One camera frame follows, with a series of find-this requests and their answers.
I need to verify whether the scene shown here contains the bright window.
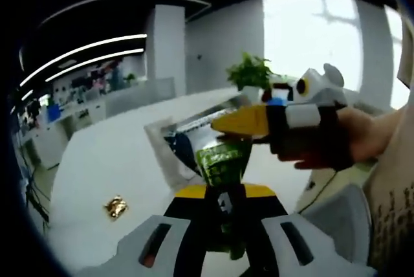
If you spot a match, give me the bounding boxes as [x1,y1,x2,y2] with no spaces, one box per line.
[263,0,402,109]

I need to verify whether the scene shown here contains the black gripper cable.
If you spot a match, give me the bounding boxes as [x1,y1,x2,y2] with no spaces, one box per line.
[296,168,341,217]

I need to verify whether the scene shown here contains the person's beige printed shirt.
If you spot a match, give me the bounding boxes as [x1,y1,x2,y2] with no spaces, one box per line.
[362,108,414,272]

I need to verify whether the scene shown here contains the white office counter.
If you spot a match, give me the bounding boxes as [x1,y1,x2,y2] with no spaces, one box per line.
[32,78,177,129]

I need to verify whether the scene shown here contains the green black skincare sachet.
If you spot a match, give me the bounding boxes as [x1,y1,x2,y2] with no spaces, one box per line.
[195,137,255,260]

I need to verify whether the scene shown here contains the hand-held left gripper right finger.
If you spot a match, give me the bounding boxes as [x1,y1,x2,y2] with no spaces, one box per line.
[232,184,369,277]

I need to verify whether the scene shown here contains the white chair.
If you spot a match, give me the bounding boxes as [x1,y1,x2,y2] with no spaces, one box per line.
[297,160,373,258]

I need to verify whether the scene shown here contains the person's right hand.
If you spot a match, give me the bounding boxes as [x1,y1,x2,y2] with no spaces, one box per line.
[278,106,389,171]

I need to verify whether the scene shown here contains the blue storage crate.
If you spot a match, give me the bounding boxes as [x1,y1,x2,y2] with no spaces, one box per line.
[48,104,63,122]

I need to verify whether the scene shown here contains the gold foil skincare sachet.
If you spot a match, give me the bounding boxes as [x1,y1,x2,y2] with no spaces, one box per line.
[103,194,130,220]

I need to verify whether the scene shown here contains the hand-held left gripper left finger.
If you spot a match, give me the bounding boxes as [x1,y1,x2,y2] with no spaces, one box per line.
[77,184,224,277]

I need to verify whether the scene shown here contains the green plant in white pot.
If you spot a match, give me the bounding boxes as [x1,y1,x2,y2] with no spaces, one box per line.
[225,52,274,100]

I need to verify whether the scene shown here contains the blue silver skincare sachet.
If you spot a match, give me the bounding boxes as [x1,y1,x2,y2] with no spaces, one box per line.
[143,94,254,191]

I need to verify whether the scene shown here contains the ceiling light strip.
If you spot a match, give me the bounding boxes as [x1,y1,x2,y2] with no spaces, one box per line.
[19,33,148,87]
[45,48,146,83]

